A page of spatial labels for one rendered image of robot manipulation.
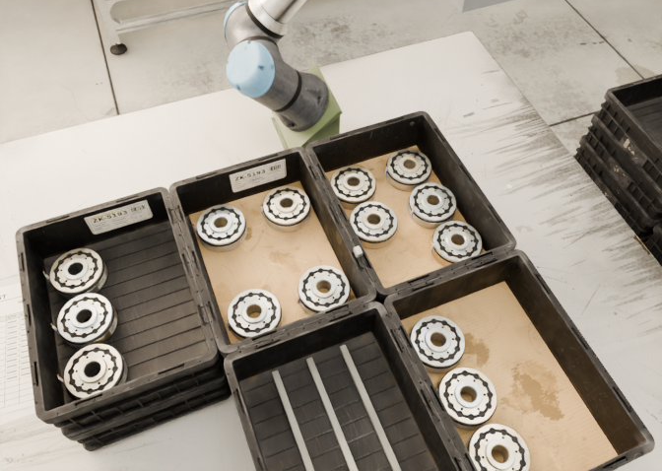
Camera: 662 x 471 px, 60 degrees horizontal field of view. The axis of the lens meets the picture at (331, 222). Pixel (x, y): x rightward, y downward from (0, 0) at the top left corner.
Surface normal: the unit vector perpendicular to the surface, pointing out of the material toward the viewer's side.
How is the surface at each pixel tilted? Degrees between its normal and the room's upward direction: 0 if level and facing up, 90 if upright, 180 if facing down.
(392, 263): 0
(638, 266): 0
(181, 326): 0
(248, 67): 42
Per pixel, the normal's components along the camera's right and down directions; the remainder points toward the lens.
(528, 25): 0.01, -0.56
